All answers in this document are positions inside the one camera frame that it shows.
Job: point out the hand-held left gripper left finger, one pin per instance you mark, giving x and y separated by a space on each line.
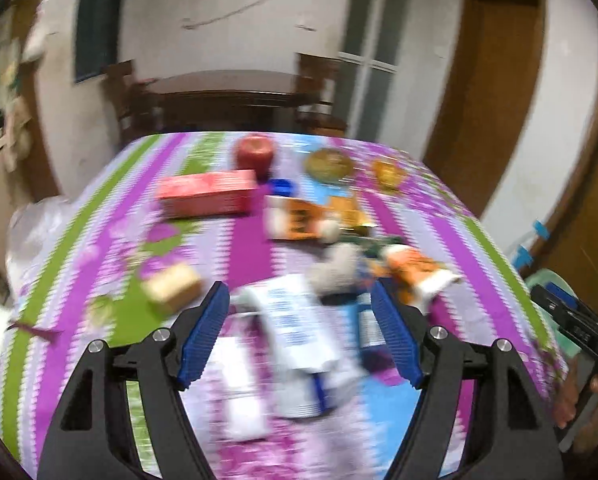
206 330

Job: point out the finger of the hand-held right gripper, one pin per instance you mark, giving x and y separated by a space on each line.
561 305

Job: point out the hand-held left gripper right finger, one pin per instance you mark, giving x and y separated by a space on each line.
396 330

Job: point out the white blue printed packet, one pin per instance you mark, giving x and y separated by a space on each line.
294 330

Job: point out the orange white carton packet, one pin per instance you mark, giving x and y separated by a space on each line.
299 217

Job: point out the person's right hand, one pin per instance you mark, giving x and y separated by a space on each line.
566 402

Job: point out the yellow sponge block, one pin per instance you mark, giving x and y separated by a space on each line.
171 285

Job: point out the blue tape strip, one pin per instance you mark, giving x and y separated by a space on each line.
541 230
521 257

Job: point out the white paper box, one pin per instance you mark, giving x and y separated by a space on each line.
239 390

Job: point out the crumpled grey tissue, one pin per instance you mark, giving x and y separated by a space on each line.
336 267

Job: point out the dark green wrapper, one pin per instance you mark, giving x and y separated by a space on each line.
374 245

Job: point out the orange snack packet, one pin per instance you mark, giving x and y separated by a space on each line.
346 207

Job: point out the purple floral tablecloth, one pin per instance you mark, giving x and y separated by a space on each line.
79 280

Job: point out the red carton box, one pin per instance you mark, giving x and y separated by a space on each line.
204 192

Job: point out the yellow glass cup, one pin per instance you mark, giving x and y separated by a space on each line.
389 172

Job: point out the blue bottle cap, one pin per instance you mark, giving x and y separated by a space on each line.
281 187

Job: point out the red apple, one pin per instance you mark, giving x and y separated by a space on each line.
254 152

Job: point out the clear plastic bag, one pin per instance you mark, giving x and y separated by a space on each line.
34 230

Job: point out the brown wooden door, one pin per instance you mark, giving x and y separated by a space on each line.
489 85

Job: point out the dark wooden table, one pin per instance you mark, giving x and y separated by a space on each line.
219 85

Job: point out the wooden chair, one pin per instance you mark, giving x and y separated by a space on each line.
319 95
121 95

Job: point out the frosted glass panel door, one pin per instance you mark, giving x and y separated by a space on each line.
374 35

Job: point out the dark green window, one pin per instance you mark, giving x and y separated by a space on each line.
96 25

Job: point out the white hanging bag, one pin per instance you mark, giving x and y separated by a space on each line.
35 35

